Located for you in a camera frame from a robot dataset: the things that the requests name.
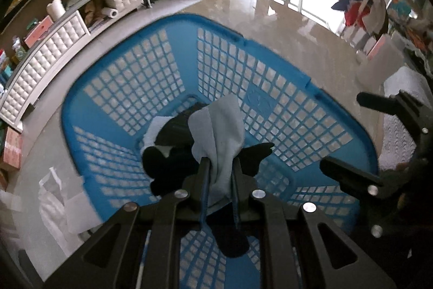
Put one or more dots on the white cylindrical jar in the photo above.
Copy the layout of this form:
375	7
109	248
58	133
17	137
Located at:
55	10

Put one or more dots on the pink cardboard box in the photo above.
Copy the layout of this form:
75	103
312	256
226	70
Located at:
11	151

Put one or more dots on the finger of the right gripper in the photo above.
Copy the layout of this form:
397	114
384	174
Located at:
351	180
385	102

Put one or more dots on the blue plastic laundry basket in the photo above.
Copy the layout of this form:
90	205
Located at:
164	69

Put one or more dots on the dark green square cloth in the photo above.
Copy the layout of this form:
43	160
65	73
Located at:
185	114

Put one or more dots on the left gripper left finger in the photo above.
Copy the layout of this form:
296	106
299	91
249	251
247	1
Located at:
167	222

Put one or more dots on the light blue towel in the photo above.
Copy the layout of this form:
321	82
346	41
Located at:
218	134

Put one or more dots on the black plush toy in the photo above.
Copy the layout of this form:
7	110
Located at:
167	159

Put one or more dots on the white ruffled cloth bundle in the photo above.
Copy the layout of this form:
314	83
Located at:
66	210

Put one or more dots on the white tufted TV cabinet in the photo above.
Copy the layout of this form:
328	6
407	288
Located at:
64	39

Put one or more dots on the pink drawer box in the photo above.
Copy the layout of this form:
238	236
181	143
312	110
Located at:
38	30

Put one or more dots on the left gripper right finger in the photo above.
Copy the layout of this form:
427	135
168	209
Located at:
265	217

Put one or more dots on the white towel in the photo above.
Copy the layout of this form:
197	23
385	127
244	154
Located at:
408	91

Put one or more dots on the white paper roll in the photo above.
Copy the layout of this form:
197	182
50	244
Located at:
109	12

